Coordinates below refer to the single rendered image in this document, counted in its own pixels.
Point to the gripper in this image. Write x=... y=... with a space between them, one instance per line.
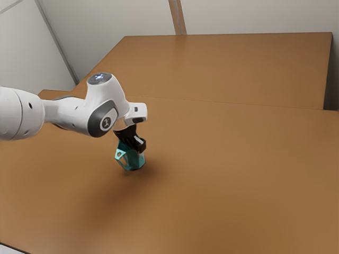
x=126 y=134

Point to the teal faceted mug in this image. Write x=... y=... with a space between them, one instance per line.
x=129 y=159

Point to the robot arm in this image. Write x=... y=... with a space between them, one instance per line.
x=66 y=111

